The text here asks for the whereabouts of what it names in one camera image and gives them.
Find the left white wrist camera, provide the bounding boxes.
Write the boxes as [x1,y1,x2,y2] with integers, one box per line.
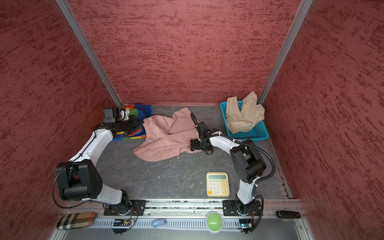
[103,108,130,123]

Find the black corrugated cable hose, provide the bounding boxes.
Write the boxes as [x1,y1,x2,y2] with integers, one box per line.
[190,112,277,233]

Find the aluminium front rail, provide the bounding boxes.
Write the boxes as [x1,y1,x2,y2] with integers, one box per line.
[50,199,315,240]

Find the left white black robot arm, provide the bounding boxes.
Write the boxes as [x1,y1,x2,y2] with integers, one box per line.
[53,116,146,216]

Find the teal plastic basket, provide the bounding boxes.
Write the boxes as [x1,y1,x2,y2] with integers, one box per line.
[220,102,269,143]

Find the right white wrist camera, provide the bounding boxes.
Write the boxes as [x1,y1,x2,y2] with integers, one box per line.
[196,122,210,140]

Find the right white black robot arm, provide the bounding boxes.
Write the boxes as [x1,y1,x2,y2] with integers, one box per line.
[190,131,267,216]

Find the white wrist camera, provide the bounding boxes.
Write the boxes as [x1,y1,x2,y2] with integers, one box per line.
[196,122,210,140]
[103,108,130,123]

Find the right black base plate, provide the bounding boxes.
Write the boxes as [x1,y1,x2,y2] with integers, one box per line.
[223,200,262,217]

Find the plaid glasses case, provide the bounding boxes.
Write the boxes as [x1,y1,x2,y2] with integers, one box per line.
[56,212,96,230]

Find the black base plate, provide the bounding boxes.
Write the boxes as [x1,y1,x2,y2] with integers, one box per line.
[223,200,262,217]
[104,200,147,217]

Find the black remote device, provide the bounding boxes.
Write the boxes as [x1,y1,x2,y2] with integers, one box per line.
[276,211,301,219]

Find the right aluminium corner post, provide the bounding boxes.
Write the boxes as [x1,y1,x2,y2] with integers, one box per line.
[258,0,313,105]

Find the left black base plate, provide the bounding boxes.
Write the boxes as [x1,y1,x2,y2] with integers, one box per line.
[104,200,147,217]

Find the left aluminium corner post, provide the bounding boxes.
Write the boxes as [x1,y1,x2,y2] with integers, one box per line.
[56,0,123,107]

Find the small circuit board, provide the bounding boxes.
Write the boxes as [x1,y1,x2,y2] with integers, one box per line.
[112,219,133,235]
[239,219,254,235]

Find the small blue grey eraser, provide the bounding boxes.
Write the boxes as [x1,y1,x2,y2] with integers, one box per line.
[152,219,167,228]

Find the left small circuit board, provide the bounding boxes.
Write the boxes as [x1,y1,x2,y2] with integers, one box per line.
[112,219,133,235]

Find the right small circuit board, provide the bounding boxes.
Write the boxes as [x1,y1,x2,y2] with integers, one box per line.
[239,219,254,235]

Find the aluminium corner post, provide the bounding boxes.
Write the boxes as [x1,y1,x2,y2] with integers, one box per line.
[258,0,313,105]
[56,0,123,107]

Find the green round push button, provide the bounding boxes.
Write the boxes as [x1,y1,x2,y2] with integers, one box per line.
[205,212,223,234]

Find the rainbow striped shorts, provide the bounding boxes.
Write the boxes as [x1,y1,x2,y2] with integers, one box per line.
[114,104,154,140]

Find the beige shorts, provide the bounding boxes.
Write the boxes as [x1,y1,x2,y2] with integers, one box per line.
[225,91,265,134]

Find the pink shorts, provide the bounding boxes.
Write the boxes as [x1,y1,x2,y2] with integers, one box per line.
[133,108,198,162]

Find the cream yellow calculator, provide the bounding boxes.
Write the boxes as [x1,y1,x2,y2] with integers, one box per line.
[206,172,231,197]

